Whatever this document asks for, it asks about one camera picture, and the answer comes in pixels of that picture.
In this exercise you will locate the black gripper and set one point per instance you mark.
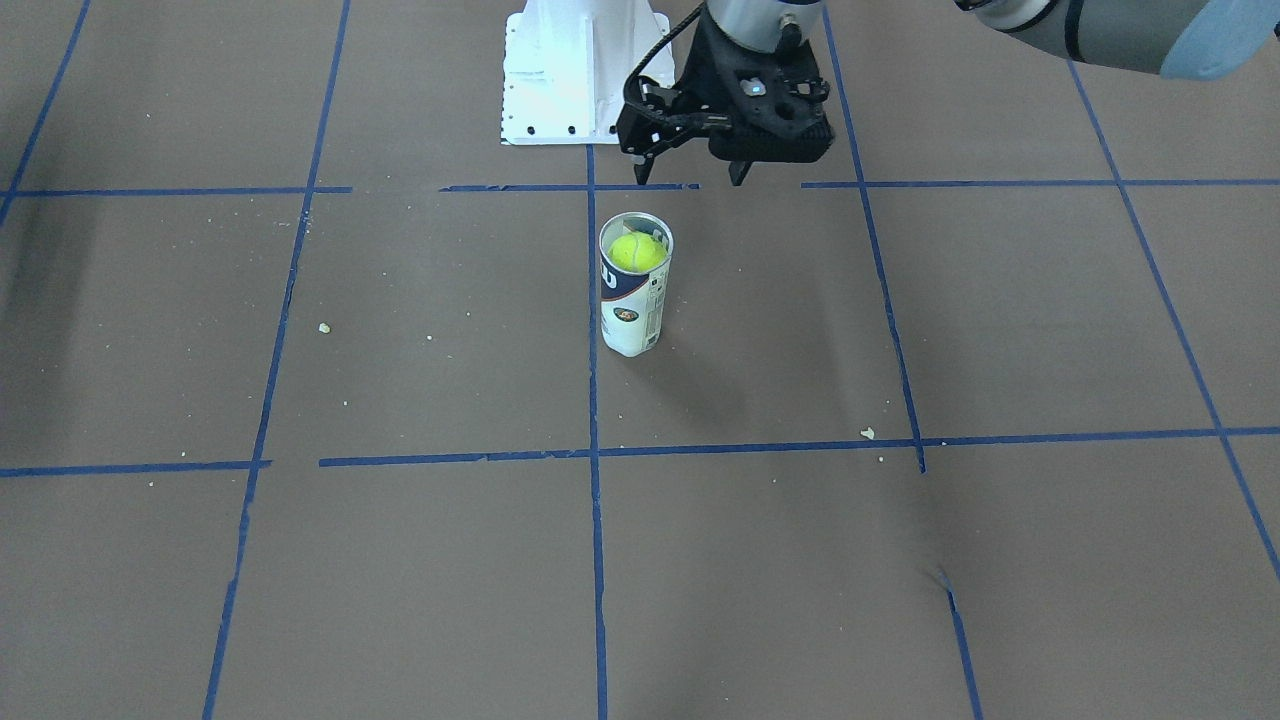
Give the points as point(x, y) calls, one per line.
point(703, 78)

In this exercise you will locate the yellow tennis ball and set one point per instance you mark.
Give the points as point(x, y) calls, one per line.
point(636, 252)

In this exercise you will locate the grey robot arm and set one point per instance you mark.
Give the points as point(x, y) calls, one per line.
point(1198, 40)

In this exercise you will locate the clear tennis ball can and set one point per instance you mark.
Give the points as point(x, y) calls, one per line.
point(632, 304)

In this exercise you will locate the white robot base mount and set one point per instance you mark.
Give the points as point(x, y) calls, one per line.
point(565, 65)

